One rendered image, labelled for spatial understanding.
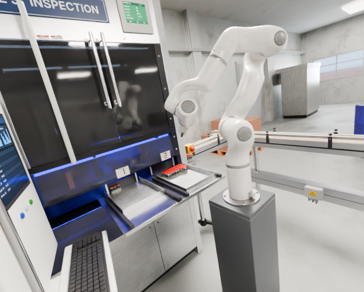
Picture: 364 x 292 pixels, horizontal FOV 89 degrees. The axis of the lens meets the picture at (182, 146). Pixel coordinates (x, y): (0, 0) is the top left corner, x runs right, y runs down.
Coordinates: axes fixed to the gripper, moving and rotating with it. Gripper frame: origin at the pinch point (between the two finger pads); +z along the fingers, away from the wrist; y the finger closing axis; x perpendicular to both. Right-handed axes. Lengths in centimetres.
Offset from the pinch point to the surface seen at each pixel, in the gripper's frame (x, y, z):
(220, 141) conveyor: 31, -29, 82
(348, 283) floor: 142, 47, 40
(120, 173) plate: -29, 38, 17
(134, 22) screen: -54, -50, -10
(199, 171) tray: 18.3, 15.4, 30.6
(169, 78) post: -26.9, -37.7, 16.4
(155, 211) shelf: 2.5, 47.8, -3.0
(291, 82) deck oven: 237, -455, 466
